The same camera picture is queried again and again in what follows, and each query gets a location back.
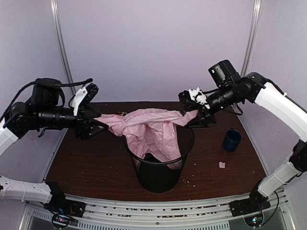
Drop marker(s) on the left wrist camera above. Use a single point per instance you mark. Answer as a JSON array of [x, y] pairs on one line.
[[83, 97]]

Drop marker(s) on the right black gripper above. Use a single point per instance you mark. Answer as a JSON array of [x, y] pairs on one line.
[[204, 119]]

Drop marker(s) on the right aluminium frame post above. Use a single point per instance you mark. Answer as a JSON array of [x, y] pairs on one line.
[[252, 37]]

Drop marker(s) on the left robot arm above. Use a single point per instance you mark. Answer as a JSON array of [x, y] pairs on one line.
[[46, 104]]

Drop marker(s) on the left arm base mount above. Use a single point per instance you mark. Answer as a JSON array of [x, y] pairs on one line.
[[64, 212]]

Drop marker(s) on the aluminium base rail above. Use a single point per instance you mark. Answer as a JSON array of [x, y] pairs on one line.
[[206, 214]]

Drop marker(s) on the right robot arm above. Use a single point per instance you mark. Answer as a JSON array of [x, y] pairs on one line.
[[259, 90]]

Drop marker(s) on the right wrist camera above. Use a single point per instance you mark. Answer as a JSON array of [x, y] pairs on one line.
[[194, 96]]

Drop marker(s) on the left aluminium frame post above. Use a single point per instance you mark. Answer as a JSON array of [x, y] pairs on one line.
[[62, 49]]

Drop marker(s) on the black mesh trash bin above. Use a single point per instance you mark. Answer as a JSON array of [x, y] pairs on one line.
[[159, 177]]

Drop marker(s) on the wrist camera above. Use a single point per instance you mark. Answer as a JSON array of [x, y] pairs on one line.
[[194, 96], [83, 97]]

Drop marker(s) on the dark blue cup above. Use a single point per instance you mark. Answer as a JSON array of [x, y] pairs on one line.
[[231, 140]]

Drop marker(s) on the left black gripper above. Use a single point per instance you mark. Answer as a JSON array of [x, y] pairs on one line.
[[84, 132]]

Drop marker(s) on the aluminium frame post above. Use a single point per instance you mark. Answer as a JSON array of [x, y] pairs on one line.
[[252, 37], [62, 49]]

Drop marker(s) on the small pink bag scrap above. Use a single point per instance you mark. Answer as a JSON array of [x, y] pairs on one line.
[[222, 165]]

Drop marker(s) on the pink plastic trash bag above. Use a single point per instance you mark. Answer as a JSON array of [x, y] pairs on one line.
[[150, 130]]

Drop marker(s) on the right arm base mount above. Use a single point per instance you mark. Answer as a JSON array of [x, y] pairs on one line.
[[251, 209]]

